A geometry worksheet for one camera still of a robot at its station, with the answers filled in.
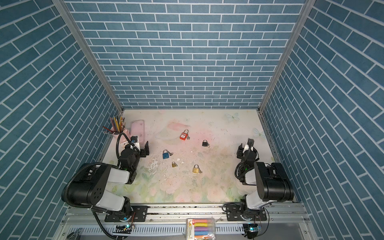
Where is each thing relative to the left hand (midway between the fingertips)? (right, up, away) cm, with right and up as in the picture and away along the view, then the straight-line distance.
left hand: (141, 141), depth 91 cm
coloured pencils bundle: (-17, +10, +5) cm, 21 cm away
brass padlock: (+34, -18, -2) cm, 38 cm away
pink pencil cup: (-14, +4, -1) cm, 15 cm away
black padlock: (+40, -3, +10) cm, 41 cm away
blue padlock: (+15, -9, +4) cm, 18 cm away
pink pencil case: (-9, +7, +16) cm, 19 cm away
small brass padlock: (+20, -15, 0) cm, 25 cm away
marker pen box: (+37, -38, -23) cm, 57 cm away
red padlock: (+25, +3, +12) cm, 28 cm away
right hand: (+66, -2, 0) cm, 66 cm away
